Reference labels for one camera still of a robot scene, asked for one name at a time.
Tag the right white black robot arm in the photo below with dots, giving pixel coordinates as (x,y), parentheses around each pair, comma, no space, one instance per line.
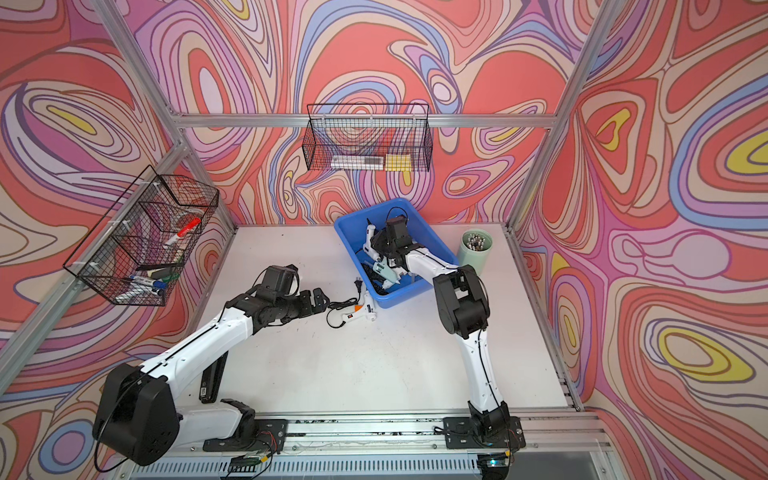
(463,309)

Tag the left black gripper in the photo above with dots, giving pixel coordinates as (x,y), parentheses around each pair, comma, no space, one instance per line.
(308,307)

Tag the black wire basket back wall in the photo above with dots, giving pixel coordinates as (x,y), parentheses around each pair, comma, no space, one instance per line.
(371,129)

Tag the blue marker pen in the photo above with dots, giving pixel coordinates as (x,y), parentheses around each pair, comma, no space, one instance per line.
(148,282)

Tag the white box in basket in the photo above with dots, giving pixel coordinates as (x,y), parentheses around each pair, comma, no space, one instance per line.
(357,162)

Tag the red marker pen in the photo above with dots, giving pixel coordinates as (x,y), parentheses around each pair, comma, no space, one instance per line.
(186,230)

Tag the black wire basket wall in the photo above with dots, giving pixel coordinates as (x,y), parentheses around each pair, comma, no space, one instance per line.
(371,129)
(148,212)

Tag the green cylindrical holder cup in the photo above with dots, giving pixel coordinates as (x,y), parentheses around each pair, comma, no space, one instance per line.
(474,249)

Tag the green marker pen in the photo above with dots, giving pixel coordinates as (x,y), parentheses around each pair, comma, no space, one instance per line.
(169,278)

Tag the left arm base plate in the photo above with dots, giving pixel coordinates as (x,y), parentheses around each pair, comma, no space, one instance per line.
(257,435)

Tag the white glue gun with switch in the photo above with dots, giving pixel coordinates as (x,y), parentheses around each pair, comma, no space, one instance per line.
(367,247)

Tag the blue plastic storage box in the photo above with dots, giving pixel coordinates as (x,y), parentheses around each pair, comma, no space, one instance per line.
(351,229)

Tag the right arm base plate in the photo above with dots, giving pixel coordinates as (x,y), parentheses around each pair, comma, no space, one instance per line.
(460,433)

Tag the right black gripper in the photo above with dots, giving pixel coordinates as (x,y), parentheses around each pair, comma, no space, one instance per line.
(377,242)

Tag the yellow box in basket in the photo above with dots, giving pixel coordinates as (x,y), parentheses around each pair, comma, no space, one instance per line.
(398,163)

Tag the black wire basket left wall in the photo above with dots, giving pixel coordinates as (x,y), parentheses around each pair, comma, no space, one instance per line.
(148,212)

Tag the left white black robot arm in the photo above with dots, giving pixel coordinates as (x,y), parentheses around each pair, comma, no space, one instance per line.
(138,417)

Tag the white orange glue gun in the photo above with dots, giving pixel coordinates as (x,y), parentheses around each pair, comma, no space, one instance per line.
(360,307)

